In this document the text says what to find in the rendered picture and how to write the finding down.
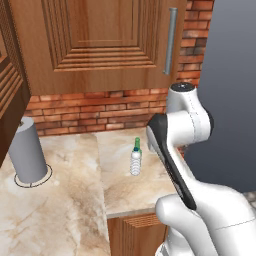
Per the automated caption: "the green glass bottle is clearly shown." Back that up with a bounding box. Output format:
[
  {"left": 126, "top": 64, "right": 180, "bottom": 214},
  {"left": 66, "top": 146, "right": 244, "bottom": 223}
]
[{"left": 133, "top": 136, "right": 143, "bottom": 156}]

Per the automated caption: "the clear plastic water bottle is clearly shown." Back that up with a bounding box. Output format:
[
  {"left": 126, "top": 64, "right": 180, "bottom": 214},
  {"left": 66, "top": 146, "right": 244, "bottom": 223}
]
[{"left": 129, "top": 147, "right": 142, "bottom": 177}]

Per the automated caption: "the grey paper towel roll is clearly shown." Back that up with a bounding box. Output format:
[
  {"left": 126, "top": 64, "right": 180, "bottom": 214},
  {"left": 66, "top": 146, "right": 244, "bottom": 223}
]
[{"left": 7, "top": 116, "right": 54, "bottom": 189}]

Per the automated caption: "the dark wooden side cupboard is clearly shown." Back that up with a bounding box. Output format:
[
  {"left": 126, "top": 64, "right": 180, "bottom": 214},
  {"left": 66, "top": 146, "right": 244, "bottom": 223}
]
[{"left": 0, "top": 0, "right": 32, "bottom": 168}]

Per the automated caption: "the wooden wall cupboard door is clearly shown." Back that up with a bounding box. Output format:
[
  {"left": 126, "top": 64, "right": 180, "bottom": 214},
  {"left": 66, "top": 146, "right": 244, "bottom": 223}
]
[{"left": 7, "top": 0, "right": 188, "bottom": 97}]

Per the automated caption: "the grey metal cupboard handle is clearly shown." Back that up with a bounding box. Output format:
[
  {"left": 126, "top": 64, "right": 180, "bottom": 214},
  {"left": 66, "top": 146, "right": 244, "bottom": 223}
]
[{"left": 162, "top": 7, "right": 179, "bottom": 76}]

